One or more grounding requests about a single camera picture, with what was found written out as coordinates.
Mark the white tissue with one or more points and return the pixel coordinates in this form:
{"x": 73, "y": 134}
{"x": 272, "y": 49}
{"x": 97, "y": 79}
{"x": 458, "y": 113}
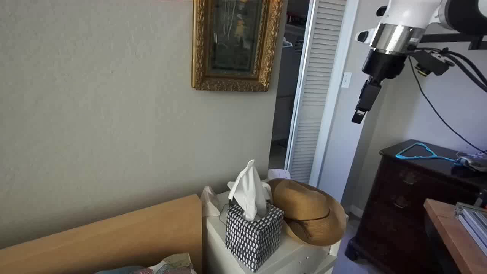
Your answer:
{"x": 248, "y": 190}

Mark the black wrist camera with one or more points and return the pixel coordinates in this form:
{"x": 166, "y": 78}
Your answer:
{"x": 430, "y": 61}

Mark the white nightstand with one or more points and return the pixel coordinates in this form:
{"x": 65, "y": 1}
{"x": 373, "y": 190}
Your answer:
{"x": 298, "y": 259}

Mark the tan brimmed hat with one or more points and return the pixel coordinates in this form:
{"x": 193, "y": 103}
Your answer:
{"x": 304, "y": 202}

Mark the brown wooden desk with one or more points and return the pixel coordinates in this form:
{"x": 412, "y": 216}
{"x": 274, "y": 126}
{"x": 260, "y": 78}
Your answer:
{"x": 450, "y": 233}

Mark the white louvered closet door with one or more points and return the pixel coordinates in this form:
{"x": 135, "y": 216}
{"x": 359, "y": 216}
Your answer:
{"x": 316, "y": 76}

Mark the black white patterned tissue box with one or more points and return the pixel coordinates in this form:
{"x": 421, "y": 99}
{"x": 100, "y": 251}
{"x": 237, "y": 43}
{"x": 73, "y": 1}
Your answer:
{"x": 251, "y": 237}

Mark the floral bedspread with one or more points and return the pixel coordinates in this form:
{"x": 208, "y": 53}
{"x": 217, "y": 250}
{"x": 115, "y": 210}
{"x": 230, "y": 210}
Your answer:
{"x": 172, "y": 265}

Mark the light wooden headboard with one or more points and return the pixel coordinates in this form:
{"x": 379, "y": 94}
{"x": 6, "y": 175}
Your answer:
{"x": 126, "y": 233}

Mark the small grey gadget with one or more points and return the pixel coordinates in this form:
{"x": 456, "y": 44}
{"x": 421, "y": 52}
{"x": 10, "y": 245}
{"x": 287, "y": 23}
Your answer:
{"x": 473, "y": 163}

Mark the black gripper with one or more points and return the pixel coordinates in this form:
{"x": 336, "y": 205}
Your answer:
{"x": 382, "y": 64}

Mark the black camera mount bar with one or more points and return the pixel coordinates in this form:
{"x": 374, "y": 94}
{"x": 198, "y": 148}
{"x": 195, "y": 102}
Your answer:
{"x": 450, "y": 36}

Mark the dark wooden dresser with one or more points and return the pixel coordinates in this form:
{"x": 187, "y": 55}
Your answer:
{"x": 395, "y": 218}

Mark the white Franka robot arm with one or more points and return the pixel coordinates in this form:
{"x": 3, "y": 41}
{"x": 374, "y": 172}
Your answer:
{"x": 411, "y": 12}

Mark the white light switch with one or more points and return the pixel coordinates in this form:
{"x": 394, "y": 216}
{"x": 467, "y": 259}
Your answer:
{"x": 345, "y": 79}

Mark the ornate gold picture frame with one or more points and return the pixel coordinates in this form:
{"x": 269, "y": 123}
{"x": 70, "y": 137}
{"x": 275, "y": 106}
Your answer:
{"x": 199, "y": 50}

